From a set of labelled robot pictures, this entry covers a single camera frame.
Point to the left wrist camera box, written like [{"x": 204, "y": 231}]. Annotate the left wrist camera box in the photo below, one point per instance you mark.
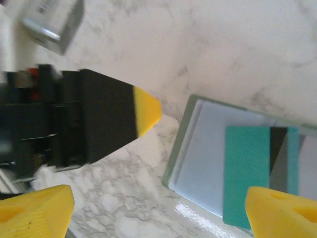
[{"x": 54, "y": 22}]

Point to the green card holder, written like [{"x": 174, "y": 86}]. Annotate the green card holder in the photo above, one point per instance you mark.
[{"x": 205, "y": 148}]

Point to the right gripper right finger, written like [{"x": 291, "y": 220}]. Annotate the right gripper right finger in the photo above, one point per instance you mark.
[{"x": 280, "y": 218}]

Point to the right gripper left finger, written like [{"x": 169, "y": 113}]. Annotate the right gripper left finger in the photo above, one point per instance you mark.
[{"x": 34, "y": 213}]

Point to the teal credit card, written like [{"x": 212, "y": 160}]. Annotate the teal credit card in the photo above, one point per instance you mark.
[{"x": 245, "y": 161}]

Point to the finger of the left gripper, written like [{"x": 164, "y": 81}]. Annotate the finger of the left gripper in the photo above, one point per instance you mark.
[{"x": 111, "y": 114}]

